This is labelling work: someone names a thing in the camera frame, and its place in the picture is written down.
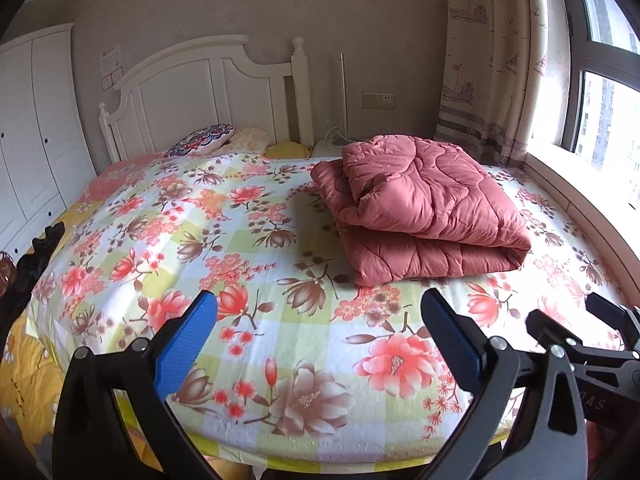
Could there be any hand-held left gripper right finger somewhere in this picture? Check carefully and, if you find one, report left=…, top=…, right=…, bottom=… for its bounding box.
left=420, top=287, right=588, bottom=480

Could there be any white bedside box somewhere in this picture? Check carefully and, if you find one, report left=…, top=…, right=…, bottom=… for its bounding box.
left=312, top=137, right=351, bottom=158

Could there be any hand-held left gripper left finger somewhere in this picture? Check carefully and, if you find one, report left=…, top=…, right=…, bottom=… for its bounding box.
left=51, top=290, right=221, bottom=480

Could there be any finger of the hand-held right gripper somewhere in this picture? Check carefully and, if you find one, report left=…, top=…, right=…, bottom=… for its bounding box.
left=526, top=309, right=640, bottom=367
left=585, top=292, right=640, bottom=348

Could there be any paper wall notice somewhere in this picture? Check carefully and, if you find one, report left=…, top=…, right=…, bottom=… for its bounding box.
left=97, top=44, right=123, bottom=92

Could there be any wall socket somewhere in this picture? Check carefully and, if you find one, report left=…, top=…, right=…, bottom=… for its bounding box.
left=361, top=91, right=397, bottom=110

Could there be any floral bed sheet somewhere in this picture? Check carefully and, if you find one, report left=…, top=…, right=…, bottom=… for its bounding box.
left=27, top=152, right=631, bottom=466

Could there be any white wardrobe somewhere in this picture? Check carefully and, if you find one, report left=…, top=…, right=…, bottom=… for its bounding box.
left=0, top=22, right=98, bottom=261

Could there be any patterned round pillow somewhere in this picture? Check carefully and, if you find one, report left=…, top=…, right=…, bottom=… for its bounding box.
left=165, top=123, right=236, bottom=157

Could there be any cream pillow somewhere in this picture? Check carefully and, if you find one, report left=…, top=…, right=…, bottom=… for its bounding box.
left=230, top=126, right=271, bottom=153

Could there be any black garment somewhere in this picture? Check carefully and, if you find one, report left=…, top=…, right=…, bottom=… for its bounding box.
left=0, top=222, right=66, bottom=346

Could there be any white bed headboard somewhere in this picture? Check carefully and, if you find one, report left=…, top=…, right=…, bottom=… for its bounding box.
left=97, top=35, right=316, bottom=163

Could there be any white pole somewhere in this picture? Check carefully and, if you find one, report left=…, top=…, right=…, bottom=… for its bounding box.
left=339, top=52, right=350, bottom=143

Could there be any yellow cartoon quilt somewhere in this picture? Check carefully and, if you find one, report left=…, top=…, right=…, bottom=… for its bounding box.
left=0, top=200, right=166, bottom=478

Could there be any window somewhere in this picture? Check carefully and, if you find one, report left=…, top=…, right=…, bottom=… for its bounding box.
left=552, top=0, right=640, bottom=176

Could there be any pink quilted jacket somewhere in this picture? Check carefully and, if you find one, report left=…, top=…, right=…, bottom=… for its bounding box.
left=310, top=134, right=532, bottom=288

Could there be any yellow pillow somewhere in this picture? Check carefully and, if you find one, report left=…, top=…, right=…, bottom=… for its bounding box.
left=265, top=141, right=313, bottom=160

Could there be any printed beige curtain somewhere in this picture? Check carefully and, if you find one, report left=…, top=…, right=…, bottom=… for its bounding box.
left=432, top=0, right=571, bottom=167

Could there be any window sill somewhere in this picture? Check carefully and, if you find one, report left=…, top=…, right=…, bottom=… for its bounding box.
left=522, top=145, right=640, bottom=306

